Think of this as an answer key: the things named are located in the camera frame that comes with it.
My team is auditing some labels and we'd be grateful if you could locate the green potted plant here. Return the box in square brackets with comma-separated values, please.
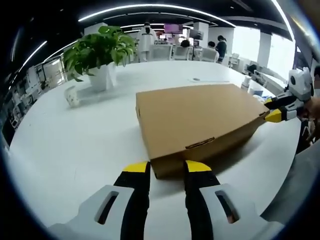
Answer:
[62, 25, 138, 93]

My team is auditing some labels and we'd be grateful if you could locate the brown cardboard shoe box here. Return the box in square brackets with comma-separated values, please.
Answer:
[135, 83, 271, 180]

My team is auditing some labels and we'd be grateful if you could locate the dark desk monitor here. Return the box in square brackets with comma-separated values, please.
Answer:
[189, 29, 204, 41]

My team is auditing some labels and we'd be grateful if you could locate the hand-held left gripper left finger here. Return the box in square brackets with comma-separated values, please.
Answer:
[48, 161, 152, 240]

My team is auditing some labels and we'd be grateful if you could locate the short ceiling light strip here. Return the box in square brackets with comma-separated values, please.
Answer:
[271, 0, 296, 42]

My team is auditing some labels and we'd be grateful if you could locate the long curved ceiling light strip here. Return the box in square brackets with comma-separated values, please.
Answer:
[77, 4, 237, 27]

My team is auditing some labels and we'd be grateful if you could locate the white office chair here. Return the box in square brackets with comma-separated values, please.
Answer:
[173, 46, 191, 61]
[201, 47, 217, 62]
[149, 44, 174, 61]

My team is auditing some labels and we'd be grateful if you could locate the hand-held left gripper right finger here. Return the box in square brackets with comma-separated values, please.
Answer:
[184, 159, 286, 240]

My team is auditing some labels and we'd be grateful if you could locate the person's right hand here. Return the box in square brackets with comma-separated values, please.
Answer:
[300, 97, 320, 120]

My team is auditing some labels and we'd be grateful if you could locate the purple lit monitor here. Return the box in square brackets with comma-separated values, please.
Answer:
[163, 23, 184, 35]

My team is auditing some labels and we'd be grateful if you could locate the white patterned paper cup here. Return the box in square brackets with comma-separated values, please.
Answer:
[64, 85, 81, 109]

